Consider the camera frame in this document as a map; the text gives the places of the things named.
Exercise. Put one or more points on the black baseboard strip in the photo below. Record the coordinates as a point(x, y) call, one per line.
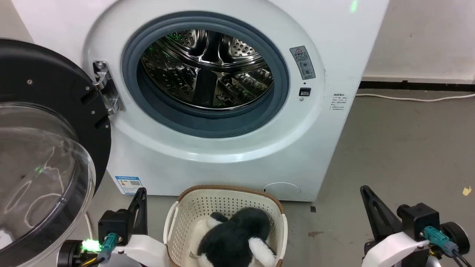
point(415, 85)

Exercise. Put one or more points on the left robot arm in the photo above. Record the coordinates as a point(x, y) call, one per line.
point(70, 254)

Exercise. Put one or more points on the black washer door clear window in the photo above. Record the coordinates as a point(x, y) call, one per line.
point(48, 74)

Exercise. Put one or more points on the white front-load washing machine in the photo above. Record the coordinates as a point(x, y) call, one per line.
point(222, 163)

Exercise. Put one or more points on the blue white energy label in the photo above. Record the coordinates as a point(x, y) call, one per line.
point(128, 184)

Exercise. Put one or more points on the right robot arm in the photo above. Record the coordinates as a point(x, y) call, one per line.
point(455, 235)

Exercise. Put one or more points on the black and white plush toy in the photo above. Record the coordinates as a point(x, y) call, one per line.
point(233, 237)

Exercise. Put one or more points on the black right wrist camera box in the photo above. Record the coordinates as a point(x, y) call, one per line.
point(417, 220)

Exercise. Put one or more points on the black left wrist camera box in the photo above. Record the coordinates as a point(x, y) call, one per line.
point(113, 226)

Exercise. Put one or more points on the metal washer door hinge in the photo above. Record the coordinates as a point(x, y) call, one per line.
point(108, 92)

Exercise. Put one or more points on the stainless steel washer drum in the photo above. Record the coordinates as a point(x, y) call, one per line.
point(174, 78)

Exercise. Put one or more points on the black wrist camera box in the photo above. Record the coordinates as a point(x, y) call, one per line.
point(417, 220)
point(113, 226)

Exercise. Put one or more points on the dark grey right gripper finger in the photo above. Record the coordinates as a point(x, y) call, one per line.
point(378, 215)

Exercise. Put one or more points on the yellow paper scrap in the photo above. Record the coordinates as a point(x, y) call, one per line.
point(467, 191)

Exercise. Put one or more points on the round white filter cover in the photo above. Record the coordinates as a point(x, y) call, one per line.
point(281, 189)

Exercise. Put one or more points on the black door latch socket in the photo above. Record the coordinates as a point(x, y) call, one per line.
point(305, 92)

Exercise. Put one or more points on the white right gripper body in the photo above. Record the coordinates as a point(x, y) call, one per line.
point(397, 250)

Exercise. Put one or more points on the cream laundry basket brown rim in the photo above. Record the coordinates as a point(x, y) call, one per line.
point(226, 202)

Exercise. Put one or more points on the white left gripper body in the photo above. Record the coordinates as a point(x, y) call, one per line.
point(144, 252)

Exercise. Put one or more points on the grey rubber door gasket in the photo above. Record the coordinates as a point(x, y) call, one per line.
point(207, 125)

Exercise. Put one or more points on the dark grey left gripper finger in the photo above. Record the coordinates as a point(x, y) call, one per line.
point(141, 211)

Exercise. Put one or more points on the grey warning sticker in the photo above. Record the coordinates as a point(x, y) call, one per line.
point(302, 63)

